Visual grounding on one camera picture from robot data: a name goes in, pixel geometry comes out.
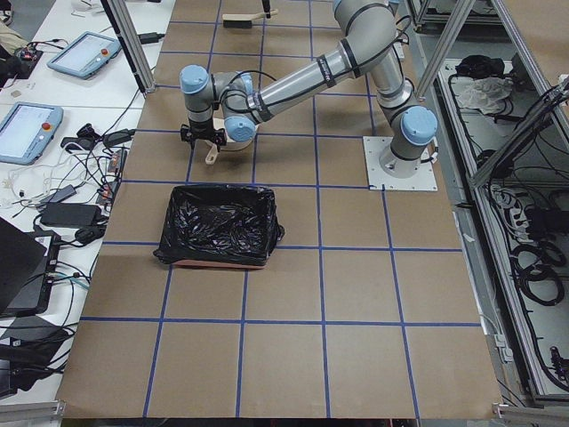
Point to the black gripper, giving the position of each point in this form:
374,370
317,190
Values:
199,129

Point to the beige hand brush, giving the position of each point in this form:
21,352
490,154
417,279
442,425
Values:
245,20

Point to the beige plastic dustpan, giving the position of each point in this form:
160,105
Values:
226,142

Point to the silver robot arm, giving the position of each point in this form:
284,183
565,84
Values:
224,106

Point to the bin with black bag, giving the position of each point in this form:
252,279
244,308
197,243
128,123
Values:
222,225

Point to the far blue teach pendant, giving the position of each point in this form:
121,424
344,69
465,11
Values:
86,55

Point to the blue teach pendant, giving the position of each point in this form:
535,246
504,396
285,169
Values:
26,131
86,55

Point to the white crumpled cloth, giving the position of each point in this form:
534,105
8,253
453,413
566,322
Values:
486,95

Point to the near blue teach pendant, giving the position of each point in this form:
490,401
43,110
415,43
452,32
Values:
26,131

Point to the black power adapter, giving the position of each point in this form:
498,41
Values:
68,215

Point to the black laptop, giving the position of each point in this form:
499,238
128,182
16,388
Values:
27,270

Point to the aluminium frame post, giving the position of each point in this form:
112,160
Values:
121,21

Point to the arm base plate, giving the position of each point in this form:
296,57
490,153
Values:
387,172

